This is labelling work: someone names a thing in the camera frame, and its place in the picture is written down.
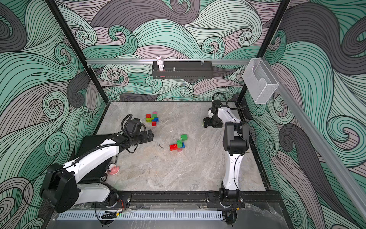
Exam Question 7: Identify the black wall shelf tray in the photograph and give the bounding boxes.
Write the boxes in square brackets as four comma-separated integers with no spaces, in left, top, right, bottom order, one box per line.
[152,61,214,80]

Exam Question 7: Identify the white rabbit figurine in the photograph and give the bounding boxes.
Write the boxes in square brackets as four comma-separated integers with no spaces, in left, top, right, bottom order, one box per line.
[156,56,165,71]

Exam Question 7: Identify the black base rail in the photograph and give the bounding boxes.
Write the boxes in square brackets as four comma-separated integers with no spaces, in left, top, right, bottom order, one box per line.
[54,190,284,208]

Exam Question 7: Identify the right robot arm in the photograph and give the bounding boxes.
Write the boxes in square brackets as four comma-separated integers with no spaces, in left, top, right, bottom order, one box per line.
[203,99,250,202]

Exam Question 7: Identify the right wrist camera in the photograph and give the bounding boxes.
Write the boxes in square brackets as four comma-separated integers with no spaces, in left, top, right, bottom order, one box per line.
[208,110,214,119]

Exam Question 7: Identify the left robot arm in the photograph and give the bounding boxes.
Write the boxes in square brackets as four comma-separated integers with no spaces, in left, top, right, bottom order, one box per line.
[40,130,154,213]

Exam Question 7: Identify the pink white small toy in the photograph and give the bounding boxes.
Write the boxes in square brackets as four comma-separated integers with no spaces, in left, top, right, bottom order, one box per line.
[109,164,120,176]

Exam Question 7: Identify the black flat pad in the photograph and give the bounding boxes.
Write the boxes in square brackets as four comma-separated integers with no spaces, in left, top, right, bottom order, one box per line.
[74,135,111,184]

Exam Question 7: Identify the white slotted cable duct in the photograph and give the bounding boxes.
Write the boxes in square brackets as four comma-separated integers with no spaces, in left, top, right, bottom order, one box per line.
[56,210,223,221]

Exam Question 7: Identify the clear plastic wall box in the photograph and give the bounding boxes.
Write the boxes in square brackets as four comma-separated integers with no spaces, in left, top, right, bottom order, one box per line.
[243,58,279,105]

